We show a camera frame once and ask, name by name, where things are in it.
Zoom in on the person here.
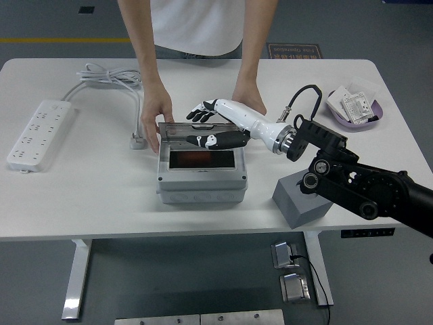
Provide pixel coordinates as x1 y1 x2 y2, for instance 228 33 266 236
150 0 244 60

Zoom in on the grey metal plate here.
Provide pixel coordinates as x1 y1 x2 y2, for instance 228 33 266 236
200 309 285 325
114 313 201 325

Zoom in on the thin black floor cable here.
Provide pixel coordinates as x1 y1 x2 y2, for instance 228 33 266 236
290 253 332 325

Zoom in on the person's left hand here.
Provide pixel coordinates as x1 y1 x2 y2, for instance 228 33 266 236
231 87 268 116

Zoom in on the person's right hand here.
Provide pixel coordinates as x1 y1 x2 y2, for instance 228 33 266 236
140 91 176 153

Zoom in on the black table control panel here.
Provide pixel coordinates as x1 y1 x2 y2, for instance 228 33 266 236
340 229 395 238

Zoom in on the smoky transparent box lid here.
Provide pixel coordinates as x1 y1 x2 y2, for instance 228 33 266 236
158 121 244 150

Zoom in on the white power cord with plug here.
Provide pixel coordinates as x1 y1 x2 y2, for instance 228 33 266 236
60 63 150 150

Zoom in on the plain white switch plate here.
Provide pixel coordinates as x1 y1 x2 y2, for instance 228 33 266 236
326 86 352 119

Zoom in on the silver foot pedal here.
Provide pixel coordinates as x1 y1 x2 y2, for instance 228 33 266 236
270 240 300 270
279 273 311 303

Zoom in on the clear plastic packet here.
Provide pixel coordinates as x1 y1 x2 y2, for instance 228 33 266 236
348 74 379 102

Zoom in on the grey block battery holder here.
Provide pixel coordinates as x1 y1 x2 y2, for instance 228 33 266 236
273 171 334 230

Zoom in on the white printed socket module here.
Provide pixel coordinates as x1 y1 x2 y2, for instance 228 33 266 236
340 93 373 125

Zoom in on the white table leg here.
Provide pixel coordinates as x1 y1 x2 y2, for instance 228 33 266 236
60 238 93 321
302 231 335 307

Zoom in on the purple plastic tray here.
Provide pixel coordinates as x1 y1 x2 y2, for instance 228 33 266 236
324 89 386 132

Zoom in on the grey plastic junction box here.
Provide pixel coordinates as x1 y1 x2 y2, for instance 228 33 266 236
155 142 247 204

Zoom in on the dark floor sign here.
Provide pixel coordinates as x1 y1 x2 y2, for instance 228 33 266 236
267 43 324 60

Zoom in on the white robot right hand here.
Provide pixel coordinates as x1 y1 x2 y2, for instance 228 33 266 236
185 97 288 155

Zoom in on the white power strip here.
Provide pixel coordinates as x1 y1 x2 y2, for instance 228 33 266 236
7 97 74 174

